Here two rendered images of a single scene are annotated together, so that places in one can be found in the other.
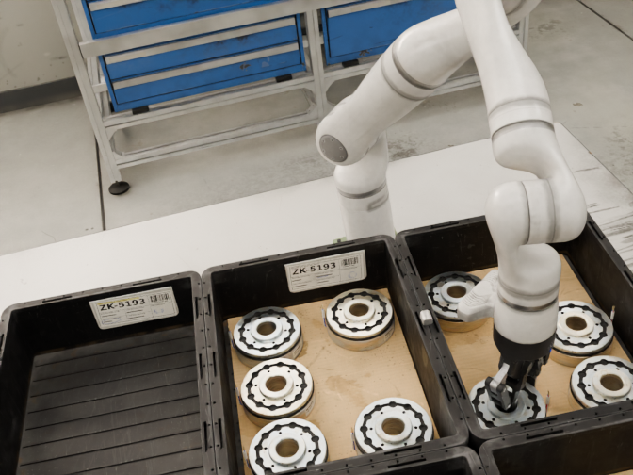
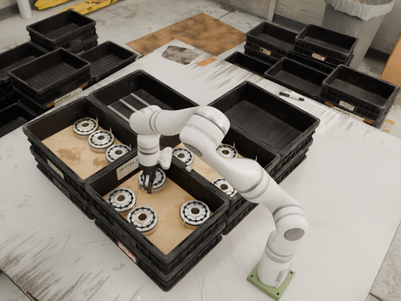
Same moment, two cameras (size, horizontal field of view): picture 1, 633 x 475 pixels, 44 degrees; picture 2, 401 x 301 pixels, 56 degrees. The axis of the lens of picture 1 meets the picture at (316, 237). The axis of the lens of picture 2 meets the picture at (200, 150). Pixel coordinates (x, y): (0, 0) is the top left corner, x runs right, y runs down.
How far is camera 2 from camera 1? 1.59 m
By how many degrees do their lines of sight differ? 86
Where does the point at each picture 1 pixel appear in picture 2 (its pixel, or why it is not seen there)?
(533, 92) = (160, 113)
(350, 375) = (210, 174)
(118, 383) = (276, 142)
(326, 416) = not seen: hidden behind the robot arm
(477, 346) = (176, 204)
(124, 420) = (260, 135)
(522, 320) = not seen: hidden behind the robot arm
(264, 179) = not seen: outside the picture
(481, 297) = (165, 152)
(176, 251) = (354, 232)
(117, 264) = (366, 213)
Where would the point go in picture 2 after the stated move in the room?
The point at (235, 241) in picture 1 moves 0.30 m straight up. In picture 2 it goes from (338, 252) to (369, 202)
